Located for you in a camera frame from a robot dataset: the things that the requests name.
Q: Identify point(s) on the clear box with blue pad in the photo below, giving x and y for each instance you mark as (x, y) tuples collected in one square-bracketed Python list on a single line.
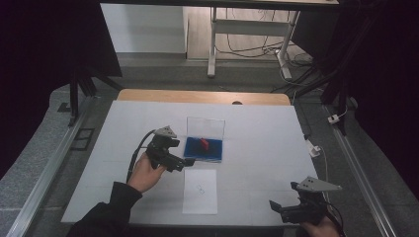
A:
[(212, 153)]

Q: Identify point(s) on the person's left hand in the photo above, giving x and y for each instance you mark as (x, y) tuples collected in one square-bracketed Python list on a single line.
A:
[(143, 176)]

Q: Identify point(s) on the white table cover sheet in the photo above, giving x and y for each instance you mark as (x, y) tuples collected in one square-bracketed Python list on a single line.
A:
[(263, 148)]

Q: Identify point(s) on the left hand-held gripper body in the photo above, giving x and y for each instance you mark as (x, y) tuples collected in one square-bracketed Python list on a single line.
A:
[(161, 153)]

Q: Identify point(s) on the black floor frame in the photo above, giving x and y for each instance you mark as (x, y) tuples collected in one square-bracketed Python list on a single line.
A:
[(82, 139)]

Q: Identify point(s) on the white paper sheet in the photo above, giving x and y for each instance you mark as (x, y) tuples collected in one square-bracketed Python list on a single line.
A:
[(200, 197)]

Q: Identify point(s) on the black curtain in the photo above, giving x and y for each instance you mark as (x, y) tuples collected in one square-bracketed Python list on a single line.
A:
[(392, 82), (39, 49)]

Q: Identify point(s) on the black metal stand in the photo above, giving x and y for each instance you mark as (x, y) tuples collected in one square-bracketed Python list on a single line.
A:
[(342, 82)]

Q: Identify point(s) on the white cabinet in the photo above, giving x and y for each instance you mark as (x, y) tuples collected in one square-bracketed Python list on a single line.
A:
[(143, 28)]

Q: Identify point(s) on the black tripod stand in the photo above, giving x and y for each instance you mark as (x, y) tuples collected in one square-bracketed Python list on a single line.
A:
[(75, 95)]

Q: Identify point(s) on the red stamp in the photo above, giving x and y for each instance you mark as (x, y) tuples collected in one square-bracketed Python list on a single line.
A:
[(204, 143)]

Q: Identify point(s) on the white power adapter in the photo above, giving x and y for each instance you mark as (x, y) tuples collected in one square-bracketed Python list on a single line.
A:
[(333, 118)]

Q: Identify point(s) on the aluminium floor rail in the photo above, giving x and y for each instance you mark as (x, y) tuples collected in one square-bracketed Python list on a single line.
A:
[(359, 171), (46, 177)]

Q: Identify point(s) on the person's right hand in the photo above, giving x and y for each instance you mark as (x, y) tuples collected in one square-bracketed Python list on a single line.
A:
[(321, 230)]

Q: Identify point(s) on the white desk frame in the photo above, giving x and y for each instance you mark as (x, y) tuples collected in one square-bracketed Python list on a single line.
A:
[(247, 28)]

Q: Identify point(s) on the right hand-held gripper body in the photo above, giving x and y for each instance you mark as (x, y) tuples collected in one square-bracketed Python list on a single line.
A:
[(309, 210)]

